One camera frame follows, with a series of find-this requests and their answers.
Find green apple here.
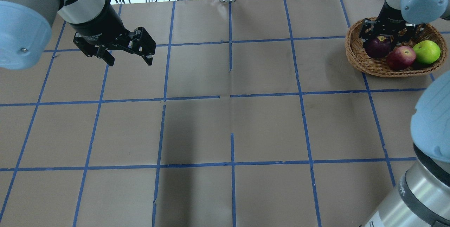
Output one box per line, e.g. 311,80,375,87
413,40,441,65

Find red streaked apple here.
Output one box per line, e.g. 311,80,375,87
386,45,416,70

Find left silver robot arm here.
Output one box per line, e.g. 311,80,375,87
0,0,156,70

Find dark red apple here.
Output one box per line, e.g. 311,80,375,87
363,36,392,59

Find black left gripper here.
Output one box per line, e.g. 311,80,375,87
69,4,156,67

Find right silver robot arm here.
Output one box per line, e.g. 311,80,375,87
360,0,450,227

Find woven wicker basket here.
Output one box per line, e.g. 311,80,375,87
345,19,448,77

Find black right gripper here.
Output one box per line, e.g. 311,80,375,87
359,2,426,44

